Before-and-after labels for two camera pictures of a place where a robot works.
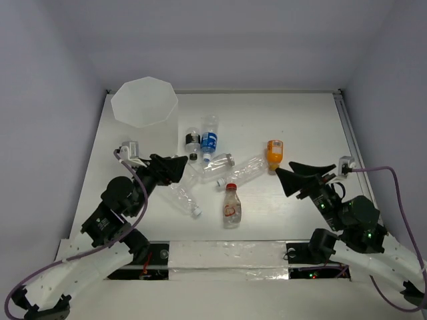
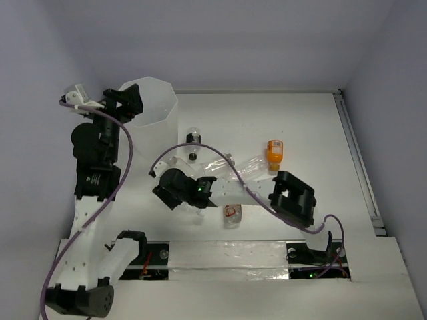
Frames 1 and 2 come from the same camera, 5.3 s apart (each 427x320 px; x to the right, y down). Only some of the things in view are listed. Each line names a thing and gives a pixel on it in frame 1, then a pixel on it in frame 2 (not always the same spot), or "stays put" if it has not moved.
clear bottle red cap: x=232 y=208 stays put
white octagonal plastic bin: x=146 y=112 stays put
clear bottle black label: x=193 y=142 stays put
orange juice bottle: x=275 y=155 stays put
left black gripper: x=153 y=169 -> x=123 y=101
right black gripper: x=291 y=181 -> x=165 y=195
